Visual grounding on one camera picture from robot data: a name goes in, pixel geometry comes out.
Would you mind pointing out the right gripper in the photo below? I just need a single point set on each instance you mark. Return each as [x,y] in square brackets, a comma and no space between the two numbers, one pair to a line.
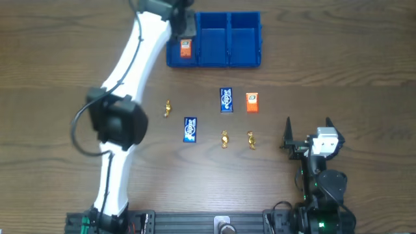
[298,150]

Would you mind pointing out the gold candy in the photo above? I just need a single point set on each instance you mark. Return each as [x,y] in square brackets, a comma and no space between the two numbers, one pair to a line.
[224,139]
[251,140]
[167,108]

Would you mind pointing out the orange candy box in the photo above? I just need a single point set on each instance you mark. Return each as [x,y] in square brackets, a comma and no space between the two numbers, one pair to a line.
[186,49]
[252,104]

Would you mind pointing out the blue candy pack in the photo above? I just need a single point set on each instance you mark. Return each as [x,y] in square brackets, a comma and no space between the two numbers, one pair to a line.
[190,130]
[226,99]

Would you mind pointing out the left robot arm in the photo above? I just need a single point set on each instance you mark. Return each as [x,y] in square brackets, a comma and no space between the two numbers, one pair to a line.
[146,48]

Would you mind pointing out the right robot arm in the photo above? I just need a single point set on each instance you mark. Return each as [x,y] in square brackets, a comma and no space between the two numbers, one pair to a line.
[331,182]

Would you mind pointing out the blue tray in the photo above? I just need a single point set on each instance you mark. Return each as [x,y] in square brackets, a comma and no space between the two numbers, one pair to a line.
[213,45]

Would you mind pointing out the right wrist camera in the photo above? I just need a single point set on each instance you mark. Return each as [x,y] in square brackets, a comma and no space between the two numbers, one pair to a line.
[325,139]

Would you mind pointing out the mounting rail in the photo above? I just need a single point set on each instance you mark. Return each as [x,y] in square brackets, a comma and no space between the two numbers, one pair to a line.
[188,222]

